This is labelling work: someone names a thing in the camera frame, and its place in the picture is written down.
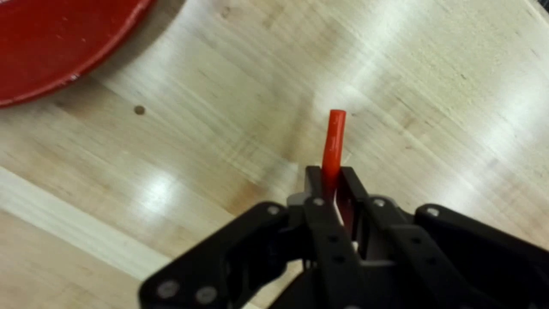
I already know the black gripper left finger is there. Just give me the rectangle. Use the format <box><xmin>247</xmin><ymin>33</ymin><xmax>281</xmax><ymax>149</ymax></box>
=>
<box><xmin>139</xmin><ymin>167</ymin><xmax>367</xmax><ymax>309</ymax></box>

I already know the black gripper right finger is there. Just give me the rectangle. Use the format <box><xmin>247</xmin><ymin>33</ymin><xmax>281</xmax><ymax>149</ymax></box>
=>
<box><xmin>336</xmin><ymin>167</ymin><xmax>549</xmax><ymax>309</ymax></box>

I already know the orange straw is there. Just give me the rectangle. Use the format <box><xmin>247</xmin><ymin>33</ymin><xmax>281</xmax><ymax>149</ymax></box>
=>
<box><xmin>323</xmin><ymin>110</ymin><xmax>347</xmax><ymax>197</ymax></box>

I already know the red plate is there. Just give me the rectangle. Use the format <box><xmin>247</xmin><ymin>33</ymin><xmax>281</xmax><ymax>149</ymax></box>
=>
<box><xmin>0</xmin><ymin>0</ymin><xmax>156</xmax><ymax>107</ymax></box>

